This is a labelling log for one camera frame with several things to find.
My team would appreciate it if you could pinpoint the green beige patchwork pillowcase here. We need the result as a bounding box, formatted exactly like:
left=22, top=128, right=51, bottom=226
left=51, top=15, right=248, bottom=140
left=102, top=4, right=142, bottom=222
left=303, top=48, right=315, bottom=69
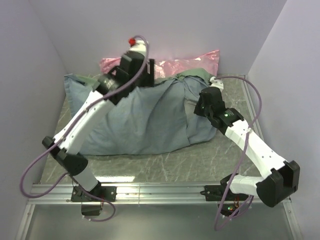
left=80, top=68, right=216, bottom=156

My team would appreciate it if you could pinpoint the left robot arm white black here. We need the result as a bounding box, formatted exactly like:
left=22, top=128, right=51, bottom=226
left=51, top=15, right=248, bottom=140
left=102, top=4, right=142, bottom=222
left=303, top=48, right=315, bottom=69
left=42, top=47, right=154, bottom=198

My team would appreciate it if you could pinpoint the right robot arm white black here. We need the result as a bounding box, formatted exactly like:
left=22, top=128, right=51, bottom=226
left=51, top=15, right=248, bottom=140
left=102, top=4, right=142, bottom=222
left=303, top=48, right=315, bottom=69
left=194, top=87, right=301, bottom=207

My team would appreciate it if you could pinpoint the pink rose satin pillow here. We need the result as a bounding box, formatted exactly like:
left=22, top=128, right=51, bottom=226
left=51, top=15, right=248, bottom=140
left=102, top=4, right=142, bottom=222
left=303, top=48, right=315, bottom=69
left=99, top=49, right=221, bottom=81

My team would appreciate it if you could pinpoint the black right controller box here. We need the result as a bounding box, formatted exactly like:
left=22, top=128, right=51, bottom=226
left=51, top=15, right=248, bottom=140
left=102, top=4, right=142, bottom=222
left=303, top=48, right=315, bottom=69
left=220, top=201, right=240, bottom=217

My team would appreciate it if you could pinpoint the black controller box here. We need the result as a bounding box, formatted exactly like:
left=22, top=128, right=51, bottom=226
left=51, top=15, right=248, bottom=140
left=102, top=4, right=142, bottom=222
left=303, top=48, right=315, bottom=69
left=220, top=201, right=240, bottom=217
left=80, top=204, right=103, bottom=217

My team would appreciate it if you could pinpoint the black left controller box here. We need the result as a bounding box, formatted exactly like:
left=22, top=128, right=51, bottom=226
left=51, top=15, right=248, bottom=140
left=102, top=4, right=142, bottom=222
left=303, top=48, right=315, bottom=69
left=80, top=204, right=103, bottom=217

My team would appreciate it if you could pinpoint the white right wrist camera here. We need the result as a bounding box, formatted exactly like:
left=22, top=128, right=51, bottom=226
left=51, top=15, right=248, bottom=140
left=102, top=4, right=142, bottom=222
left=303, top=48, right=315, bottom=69
left=209, top=76, right=224, bottom=92

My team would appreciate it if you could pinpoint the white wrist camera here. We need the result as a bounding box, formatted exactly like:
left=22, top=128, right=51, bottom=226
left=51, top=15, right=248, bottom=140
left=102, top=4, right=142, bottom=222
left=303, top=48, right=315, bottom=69
left=209, top=76, right=224, bottom=92
left=128, top=38, right=149, bottom=57

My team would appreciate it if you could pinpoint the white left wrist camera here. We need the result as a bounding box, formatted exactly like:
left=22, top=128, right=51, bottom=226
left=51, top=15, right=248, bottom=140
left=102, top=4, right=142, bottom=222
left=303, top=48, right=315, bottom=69
left=128, top=38, right=149, bottom=57

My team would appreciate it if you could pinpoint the aluminium front mounting rail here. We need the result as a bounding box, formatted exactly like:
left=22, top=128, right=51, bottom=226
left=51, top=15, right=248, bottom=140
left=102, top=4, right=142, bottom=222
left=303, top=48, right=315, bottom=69
left=27, top=182, right=219, bottom=205

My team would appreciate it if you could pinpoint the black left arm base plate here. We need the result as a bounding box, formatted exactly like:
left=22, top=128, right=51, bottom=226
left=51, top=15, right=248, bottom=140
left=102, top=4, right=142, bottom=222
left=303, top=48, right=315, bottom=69
left=70, top=186, right=117, bottom=202

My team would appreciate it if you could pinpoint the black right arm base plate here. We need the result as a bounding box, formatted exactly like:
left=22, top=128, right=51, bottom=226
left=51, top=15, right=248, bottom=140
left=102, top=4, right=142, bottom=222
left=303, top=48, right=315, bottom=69
left=200, top=185, right=238, bottom=202

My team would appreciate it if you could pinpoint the aluminium right side rail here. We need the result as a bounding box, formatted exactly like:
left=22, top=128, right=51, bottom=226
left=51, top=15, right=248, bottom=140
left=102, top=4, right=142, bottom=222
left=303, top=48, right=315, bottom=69
left=241, top=80, right=265, bottom=141

